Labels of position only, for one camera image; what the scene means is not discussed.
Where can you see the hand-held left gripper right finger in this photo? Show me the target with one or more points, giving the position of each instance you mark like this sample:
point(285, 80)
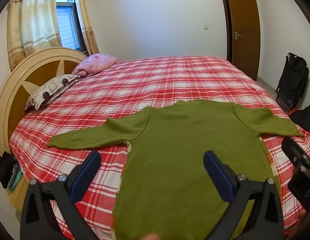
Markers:
point(217, 175)

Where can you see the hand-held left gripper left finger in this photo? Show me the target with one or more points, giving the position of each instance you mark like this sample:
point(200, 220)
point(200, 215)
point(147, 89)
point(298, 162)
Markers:
point(86, 172)

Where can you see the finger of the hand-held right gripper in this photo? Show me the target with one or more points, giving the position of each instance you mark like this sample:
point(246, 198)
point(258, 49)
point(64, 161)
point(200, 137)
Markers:
point(292, 151)

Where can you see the green striped knit sweater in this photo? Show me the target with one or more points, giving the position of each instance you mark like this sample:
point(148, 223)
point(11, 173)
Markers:
point(182, 155)

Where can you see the dark clothes pile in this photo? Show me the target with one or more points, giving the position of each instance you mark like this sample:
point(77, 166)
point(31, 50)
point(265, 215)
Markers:
point(3, 167)

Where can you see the black bag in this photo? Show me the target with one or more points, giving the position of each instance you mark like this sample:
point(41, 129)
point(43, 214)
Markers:
point(304, 117)

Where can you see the orange cloth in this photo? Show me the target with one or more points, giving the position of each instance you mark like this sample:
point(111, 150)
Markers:
point(294, 110)

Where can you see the teal cloth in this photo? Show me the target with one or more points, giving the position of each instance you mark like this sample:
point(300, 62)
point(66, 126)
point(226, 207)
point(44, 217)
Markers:
point(16, 180)

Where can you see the black folding chair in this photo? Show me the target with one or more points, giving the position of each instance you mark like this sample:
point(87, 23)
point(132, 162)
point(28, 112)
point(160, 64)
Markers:
point(294, 77)

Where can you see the brown patterned pillow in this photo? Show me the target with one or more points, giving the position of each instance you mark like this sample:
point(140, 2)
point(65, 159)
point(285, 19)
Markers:
point(51, 90)

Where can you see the red plaid bed sheet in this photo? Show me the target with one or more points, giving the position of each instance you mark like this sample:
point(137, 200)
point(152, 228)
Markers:
point(145, 85)

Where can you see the pink folded blanket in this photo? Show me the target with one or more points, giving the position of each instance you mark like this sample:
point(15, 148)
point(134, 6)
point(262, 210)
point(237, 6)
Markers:
point(95, 63)

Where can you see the cream and brown headboard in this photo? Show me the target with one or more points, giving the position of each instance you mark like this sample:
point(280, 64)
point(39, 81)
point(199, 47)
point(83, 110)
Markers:
point(44, 62)

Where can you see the brown wooden door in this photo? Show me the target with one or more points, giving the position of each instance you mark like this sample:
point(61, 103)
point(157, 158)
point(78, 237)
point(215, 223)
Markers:
point(245, 30)

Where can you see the window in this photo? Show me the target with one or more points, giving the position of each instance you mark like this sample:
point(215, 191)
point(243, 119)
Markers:
point(67, 25)

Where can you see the narrow cream floral curtain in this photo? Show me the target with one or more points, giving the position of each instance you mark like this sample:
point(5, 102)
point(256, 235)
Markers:
point(87, 17)

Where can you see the wide cream floral curtain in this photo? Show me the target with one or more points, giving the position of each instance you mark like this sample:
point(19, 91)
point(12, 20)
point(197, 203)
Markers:
point(32, 17)

